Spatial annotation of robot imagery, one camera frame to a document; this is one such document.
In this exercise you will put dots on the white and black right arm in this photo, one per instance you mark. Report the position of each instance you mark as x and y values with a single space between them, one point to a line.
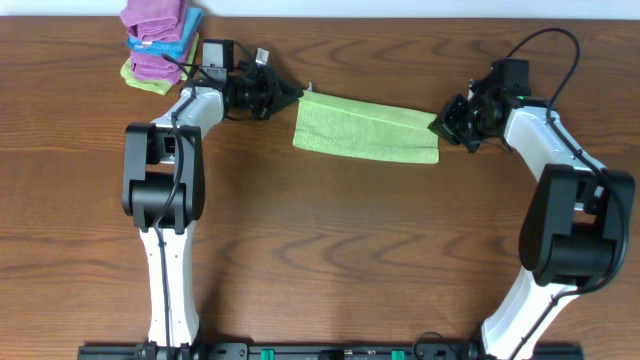
576 229

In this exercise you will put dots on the lower purple folded cloth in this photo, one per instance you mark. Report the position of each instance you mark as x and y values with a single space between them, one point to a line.
154 67

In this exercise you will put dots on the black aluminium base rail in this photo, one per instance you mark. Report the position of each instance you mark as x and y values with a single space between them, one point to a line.
241 351

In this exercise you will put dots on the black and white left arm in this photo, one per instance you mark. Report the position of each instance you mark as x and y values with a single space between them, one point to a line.
164 190

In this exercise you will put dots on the light green microfiber cloth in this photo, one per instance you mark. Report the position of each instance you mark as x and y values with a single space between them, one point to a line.
344 127

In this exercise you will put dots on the top purple folded cloth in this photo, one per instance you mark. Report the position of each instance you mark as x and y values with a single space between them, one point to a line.
154 20

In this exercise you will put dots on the bottom green folded cloth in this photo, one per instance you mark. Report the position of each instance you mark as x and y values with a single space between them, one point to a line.
158 86

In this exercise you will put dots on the left green rail clip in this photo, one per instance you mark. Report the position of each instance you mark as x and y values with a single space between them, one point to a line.
267 354

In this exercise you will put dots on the purple folded cloth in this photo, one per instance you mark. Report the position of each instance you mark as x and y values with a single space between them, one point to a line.
154 67
154 20

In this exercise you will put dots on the right green rail clip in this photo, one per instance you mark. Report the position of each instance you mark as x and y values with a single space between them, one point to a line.
398 355

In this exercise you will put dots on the green rail clip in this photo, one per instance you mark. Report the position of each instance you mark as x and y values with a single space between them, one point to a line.
398 355
267 354

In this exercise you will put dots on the blue folded cloth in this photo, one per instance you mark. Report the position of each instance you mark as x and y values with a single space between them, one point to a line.
175 49

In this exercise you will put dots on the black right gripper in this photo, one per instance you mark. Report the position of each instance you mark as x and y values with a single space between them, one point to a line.
460 123

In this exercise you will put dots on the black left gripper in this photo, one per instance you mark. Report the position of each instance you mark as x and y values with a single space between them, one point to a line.
272 93

